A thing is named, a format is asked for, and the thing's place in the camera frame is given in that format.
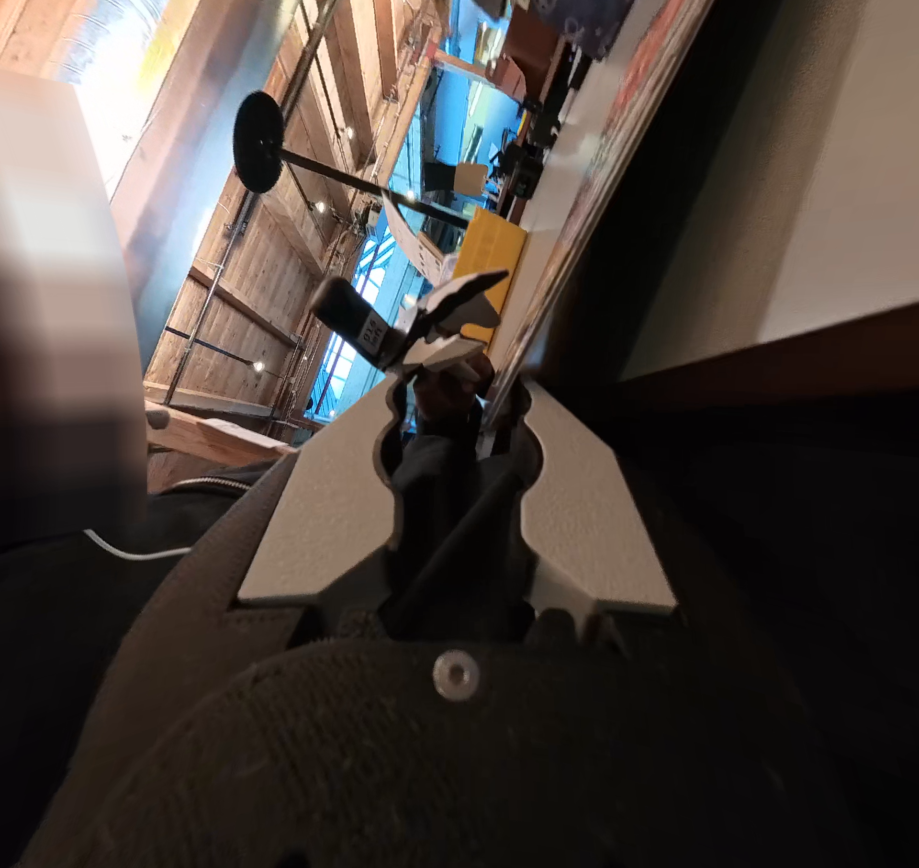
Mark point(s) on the person's left hand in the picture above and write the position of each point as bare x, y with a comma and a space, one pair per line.
449, 397

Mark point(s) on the black pole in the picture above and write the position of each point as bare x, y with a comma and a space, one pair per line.
258, 139

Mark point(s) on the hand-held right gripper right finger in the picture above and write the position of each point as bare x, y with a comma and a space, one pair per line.
596, 523

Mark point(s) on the forest animal jigsaw puzzle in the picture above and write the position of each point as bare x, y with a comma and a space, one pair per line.
632, 92

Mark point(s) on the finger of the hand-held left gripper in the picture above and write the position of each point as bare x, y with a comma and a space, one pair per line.
470, 300
449, 352

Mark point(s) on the wooden board stand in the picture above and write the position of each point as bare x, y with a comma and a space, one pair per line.
406, 236

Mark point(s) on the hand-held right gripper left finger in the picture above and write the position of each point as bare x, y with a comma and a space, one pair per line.
323, 523

